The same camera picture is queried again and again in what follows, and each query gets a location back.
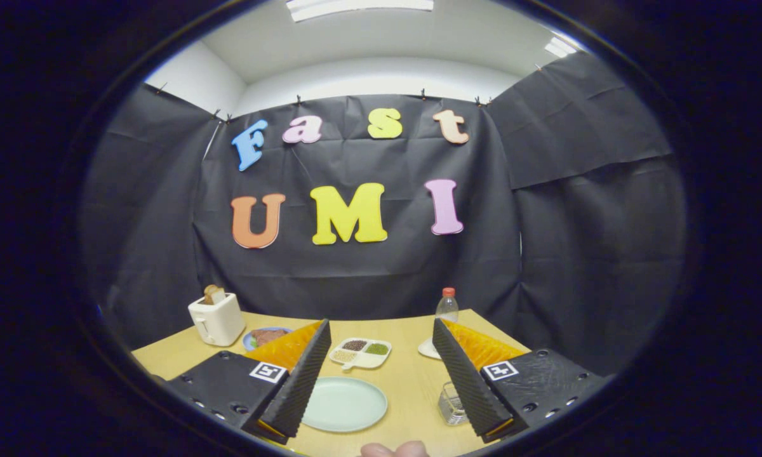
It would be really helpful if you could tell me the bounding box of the small ceiling light panel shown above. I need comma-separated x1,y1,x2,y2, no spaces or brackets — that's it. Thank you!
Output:
544,36,578,59

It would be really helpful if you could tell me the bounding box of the white toaster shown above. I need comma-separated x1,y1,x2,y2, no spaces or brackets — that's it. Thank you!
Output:
188,292,246,347

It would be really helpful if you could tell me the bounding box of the pale green plate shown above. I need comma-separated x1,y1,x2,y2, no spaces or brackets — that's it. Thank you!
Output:
302,376,389,434

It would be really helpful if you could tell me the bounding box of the metal wire cutlery holder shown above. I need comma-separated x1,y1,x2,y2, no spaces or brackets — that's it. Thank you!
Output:
438,381,471,426

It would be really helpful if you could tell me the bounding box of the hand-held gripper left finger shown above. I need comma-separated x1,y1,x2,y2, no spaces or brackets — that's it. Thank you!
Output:
164,319,333,445

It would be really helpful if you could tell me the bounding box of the long ceiling light panel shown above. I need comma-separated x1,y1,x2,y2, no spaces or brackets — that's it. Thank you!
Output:
286,0,435,23

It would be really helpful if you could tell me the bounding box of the white divided dish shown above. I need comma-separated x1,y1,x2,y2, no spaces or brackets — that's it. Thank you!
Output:
328,338,392,371

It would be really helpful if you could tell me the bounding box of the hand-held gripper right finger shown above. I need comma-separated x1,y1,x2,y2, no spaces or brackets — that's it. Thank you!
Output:
431,318,611,444

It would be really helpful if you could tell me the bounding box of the brown steak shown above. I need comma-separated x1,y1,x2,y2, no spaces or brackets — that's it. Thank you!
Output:
251,328,288,347

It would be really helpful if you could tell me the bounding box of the clear plastic bottle red cap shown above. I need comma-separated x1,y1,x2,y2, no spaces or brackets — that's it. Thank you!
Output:
436,287,459,322

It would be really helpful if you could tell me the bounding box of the blue plate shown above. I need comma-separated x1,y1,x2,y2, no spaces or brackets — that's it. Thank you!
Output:
242,326,293,352

